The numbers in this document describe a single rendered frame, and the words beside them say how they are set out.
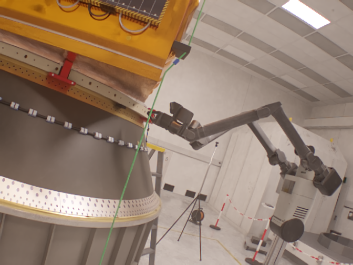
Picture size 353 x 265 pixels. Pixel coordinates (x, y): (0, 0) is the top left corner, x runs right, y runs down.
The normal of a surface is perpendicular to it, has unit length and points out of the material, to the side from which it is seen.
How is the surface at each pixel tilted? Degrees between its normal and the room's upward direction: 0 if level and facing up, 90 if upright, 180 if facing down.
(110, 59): 90
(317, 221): 90
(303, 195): 90
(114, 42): 90
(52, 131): 62
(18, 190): 43
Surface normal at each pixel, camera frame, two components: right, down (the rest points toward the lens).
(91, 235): -0.59, -0.26
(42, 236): 0.61, 0.15
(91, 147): 0.80, -0.26
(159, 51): 0.19, 0.05
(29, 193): 0.62, -0.60
